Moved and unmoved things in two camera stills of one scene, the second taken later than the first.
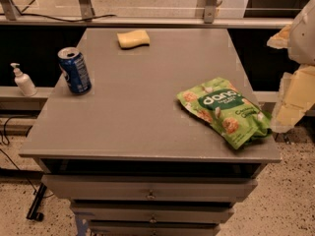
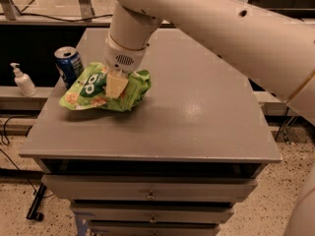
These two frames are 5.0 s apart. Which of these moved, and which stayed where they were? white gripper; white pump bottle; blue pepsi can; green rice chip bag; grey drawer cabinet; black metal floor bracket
Moved: white gripper; green rice chip bag
Stayed: blue pepsi can; white pump bottle; grey drawer cabinet; black metal floor bracket
